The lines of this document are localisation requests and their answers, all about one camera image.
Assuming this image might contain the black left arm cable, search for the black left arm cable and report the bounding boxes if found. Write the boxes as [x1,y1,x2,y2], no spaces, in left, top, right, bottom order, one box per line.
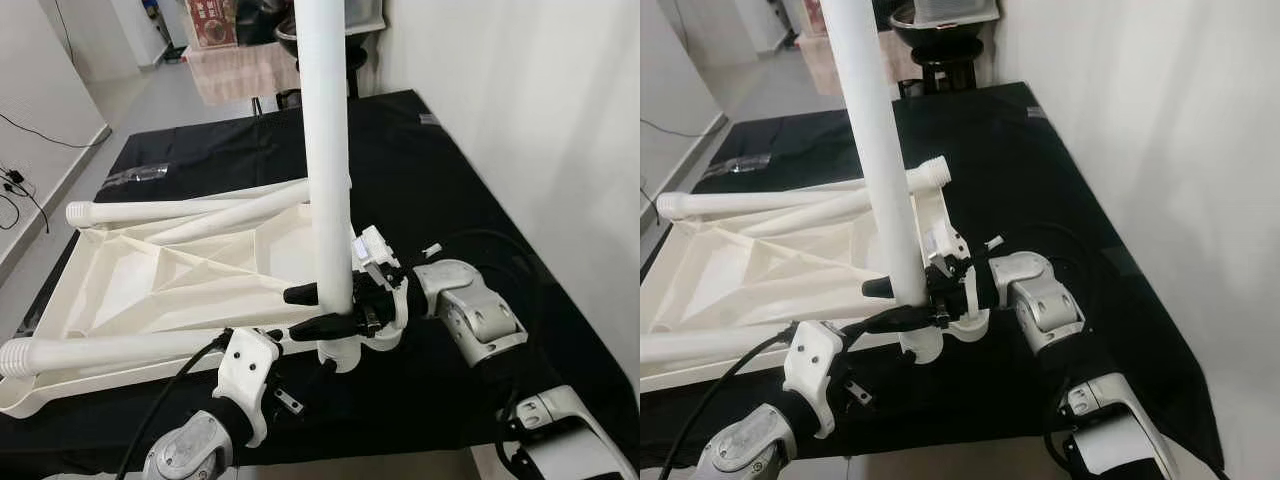
[115,330,236,480]
[655,322,801,480]

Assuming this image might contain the looped black wall cable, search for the looped black wall cable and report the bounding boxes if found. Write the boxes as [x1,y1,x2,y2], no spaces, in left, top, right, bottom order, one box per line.
[0,165,51,234]

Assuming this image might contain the white plastic table top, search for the white plastic table top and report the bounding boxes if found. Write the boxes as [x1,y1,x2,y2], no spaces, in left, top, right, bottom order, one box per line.
[0,178,406,419]
[640,180,991,393]

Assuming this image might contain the long black wall cable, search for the long black wall cable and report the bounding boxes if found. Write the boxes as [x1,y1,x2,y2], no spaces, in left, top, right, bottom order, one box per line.
[640,118,716,141]
[0,113,109,151]

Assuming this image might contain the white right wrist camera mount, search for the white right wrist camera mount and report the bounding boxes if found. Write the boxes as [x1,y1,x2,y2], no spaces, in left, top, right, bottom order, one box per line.
[350,225,411,353]
[920,222,991,346]

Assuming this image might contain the black bag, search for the black bag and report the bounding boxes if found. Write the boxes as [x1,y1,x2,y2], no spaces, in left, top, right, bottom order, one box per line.
[238,0,293,46]

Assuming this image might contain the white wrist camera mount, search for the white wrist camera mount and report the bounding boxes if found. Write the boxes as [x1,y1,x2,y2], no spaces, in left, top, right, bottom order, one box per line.
[350,225,411,353]
[782,320,849,439]
[920,222,991,346]
[212,327,283,448]

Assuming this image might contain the beige cloth covered table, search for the beige cloth covered table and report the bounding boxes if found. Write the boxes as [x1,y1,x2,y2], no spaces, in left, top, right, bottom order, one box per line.
[183,42,301,107]
[795,30,906,98]

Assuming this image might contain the black tablecloth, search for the black tablecloth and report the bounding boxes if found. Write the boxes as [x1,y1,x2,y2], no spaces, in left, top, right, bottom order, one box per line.
[640,82,1226,471]
[0,90,641,476]

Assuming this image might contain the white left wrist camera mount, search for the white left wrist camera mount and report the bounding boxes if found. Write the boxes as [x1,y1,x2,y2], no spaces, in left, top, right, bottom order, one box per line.
[782,320,849,439]
[212,327,283,448]

